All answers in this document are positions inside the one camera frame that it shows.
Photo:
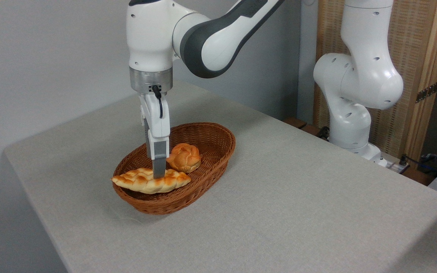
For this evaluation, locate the long braided bread loaf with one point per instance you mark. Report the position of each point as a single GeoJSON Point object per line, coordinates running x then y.
{"type": "Point", "coordinates": [135, 182]}

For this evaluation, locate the metal screen hinge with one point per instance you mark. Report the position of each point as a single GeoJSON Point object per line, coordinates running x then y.
{"type": "Point", "coordinates": [426, 92]}

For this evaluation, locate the round knotted bread roll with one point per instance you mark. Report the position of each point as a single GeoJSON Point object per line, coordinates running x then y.
{"type": "Point", "coordinates": [186, 157]}

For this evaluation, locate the grey tablecloth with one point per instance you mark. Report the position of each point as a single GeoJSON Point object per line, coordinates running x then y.
{"type": "Point", "coordinates": [298, 208]}

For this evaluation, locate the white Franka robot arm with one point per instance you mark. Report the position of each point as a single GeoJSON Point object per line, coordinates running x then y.
{"type": "Point", "coordinates": [359, 76]}

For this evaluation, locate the black clamp knob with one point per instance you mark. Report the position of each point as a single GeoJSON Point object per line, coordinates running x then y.
{"type": "Point", "coordinates": [323, 132]}

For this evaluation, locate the brown wicker oval basket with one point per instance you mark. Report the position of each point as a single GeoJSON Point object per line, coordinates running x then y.
{"type": "Point", "coordinates": [211, 151]}

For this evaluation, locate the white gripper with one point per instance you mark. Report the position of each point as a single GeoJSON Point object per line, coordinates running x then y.
{"type": "Point", "coordinates": [157, 123]}

